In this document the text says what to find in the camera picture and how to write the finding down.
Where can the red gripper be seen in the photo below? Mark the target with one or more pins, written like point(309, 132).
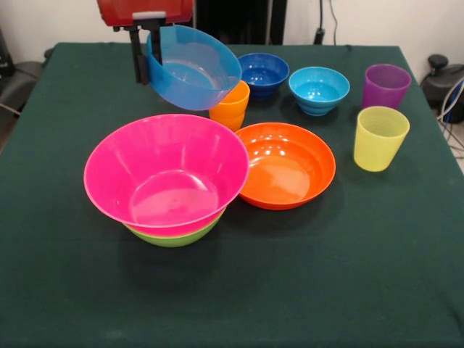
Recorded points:
point(145, 7)

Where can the light blue translucent bowl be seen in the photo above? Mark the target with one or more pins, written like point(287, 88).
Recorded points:
point(195, 90)

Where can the black floor device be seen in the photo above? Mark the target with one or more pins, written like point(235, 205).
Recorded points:
point(442, 83)

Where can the cyan ribbed bowl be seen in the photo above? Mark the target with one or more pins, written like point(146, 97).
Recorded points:
point(319, 90)

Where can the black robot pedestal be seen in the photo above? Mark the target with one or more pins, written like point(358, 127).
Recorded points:
point(246, 21)

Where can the dark grey chair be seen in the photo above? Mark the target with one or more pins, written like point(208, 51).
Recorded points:
point(20, 83)

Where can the large pink plastic bowl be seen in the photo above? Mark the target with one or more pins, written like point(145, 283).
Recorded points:
point(163, 163)

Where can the yellow plastic cup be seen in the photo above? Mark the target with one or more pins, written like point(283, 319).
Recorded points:
point(378, 145)

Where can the orange plastic cup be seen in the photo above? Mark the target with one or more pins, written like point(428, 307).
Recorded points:
point(233, 123)
point(237, 99)

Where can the purple plastic cup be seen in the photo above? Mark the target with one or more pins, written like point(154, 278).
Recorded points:
point(386, 90)

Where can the dark blue ribbed bowl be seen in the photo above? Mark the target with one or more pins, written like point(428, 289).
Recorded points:
point(264, 76)

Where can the green plastic bowl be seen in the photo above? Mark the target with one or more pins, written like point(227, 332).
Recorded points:
point(174, 240)

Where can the red-orange shallow bowl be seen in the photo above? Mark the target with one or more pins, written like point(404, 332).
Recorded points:
point(290, 170)

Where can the dark green table cloth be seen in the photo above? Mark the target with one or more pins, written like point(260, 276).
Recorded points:
point(290, 272)

